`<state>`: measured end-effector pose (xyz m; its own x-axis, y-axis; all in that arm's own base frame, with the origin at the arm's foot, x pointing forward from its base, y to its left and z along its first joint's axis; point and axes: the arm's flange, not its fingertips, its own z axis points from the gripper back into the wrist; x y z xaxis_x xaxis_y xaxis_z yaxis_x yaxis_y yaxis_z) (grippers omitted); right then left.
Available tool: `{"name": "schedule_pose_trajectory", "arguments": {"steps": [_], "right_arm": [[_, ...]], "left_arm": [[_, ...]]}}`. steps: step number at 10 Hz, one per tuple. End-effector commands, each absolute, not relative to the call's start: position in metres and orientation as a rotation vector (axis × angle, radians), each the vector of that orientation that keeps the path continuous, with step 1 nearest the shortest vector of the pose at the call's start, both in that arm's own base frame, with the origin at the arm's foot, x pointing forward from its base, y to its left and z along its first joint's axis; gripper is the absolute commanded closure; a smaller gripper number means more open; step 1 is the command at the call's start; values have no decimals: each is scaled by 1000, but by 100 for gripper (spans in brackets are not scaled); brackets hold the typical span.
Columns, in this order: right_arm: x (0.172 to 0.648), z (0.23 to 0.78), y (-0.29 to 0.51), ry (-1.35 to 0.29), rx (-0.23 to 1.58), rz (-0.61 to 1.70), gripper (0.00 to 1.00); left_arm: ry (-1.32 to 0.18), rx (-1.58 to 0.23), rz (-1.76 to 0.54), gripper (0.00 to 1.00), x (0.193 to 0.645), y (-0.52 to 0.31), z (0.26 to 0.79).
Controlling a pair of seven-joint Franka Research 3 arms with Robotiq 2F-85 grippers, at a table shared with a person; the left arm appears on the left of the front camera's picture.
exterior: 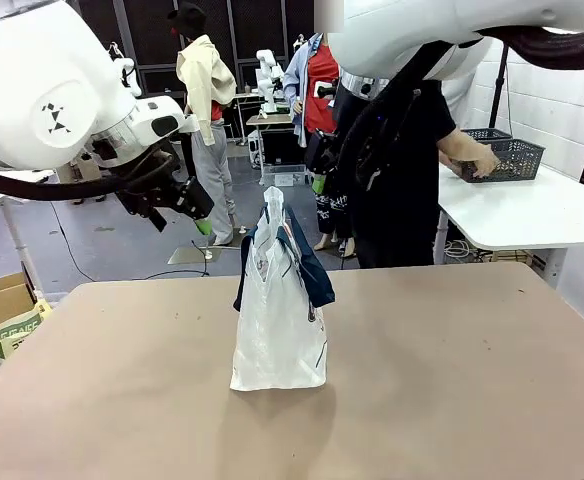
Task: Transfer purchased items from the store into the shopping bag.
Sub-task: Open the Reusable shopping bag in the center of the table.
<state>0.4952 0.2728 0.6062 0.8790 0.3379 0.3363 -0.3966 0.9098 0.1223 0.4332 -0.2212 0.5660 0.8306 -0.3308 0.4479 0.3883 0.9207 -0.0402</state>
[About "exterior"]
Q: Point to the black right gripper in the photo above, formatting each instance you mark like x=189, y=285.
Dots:
x=322, y=152

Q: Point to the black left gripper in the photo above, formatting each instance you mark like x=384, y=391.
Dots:
x=189, y=197

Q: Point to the translucent white shopping bag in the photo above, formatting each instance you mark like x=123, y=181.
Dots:
x=277, y=325

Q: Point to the dark grey plastic basket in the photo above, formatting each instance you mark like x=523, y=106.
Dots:
x=487, y=133
x=519, y=155

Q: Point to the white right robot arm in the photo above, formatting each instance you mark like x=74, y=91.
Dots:
x=397, y=35

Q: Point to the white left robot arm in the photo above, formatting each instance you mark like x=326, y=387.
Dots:
x=32, y=90

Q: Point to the person's right forearm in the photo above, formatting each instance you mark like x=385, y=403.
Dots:
x=454, y=145

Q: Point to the small white background robot arm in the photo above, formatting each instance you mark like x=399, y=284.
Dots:
x=269, y=75

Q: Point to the person's left hand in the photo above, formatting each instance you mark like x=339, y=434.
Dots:
x=453, y=166

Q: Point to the person's right hand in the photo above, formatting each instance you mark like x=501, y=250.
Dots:
x=482, y=160

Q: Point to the metal mannequin floor plate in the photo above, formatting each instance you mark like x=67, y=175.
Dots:
x=187, y=256

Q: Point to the clear plastic storage box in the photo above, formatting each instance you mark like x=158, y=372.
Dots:
x=284, y=175

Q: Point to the wooden background table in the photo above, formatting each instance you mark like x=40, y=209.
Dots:
x=269, y=120

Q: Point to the person in black t-shirt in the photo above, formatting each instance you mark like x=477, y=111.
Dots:
x=402, y=200

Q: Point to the mannequin in cream jacket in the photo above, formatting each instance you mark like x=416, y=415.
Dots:
x=207, y=100

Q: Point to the black upright stand pole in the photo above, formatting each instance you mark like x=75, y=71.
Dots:
x=498, y=90

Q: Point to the white side table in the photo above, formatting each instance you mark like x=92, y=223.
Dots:
x=522, y=215

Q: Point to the green and white sack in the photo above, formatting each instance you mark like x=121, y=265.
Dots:
x=17, y=332

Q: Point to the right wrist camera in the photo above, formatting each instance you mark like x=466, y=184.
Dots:
x=324, y=90

